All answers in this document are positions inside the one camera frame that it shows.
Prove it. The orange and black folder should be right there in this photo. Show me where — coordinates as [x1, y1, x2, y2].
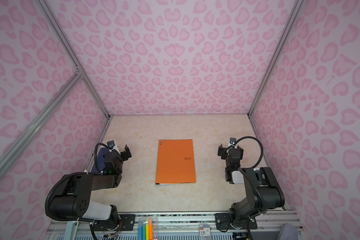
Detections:
[156, 139, 196, 185]

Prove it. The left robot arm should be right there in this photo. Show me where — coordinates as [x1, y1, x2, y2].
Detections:
[45, 141, 132, 231]

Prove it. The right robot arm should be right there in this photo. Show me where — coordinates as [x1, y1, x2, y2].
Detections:
[215, 146, 285, 232]

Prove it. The blue paperback book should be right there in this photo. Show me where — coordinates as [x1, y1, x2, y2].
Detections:
[91, 146, 109, 173]

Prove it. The box of coloured markers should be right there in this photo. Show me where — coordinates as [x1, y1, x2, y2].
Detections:
[138, 216, 156, 240]

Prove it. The grey cloth at corner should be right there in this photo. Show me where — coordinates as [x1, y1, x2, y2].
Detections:
[277, 224, 299, 240]

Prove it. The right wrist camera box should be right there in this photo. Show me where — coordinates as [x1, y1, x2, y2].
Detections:
[228, 138, 238, 148]

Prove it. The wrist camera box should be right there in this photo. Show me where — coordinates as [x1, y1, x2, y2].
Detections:
[228, 138, 238, 148]
[107, 140, 121, 155]

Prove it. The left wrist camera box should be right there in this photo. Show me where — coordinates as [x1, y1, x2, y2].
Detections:
[107, 140, 121, 155]

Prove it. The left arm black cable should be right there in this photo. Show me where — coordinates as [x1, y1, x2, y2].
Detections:
[93, 142, 110, 175]

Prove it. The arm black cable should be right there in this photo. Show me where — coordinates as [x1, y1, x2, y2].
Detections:
[233, 136, 268, 208]
[93, 142, 110, 175]

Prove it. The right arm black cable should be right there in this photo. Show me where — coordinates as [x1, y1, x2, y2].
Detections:
[233, 136, 268, 208]

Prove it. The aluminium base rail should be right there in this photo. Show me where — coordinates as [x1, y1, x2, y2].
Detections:
[44, 210, 307, 240]

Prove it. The light green tool handle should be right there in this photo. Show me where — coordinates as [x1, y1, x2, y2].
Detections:
[63, 221, 79, 240]

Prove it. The aluminium diagonal frame bar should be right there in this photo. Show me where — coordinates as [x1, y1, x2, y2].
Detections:
[0, 72, 82, 180]

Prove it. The aluminium frame corner post left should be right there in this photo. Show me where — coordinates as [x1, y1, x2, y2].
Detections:
[35, 0, 111, 120]

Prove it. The aluminium frame corner post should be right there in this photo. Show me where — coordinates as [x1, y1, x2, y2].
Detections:
[35, 0, 111, 120]
[248, 0, 307, 120]

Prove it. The aluminium frame corner post right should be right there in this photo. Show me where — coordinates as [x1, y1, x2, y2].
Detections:
[248, 0, 307, 120]

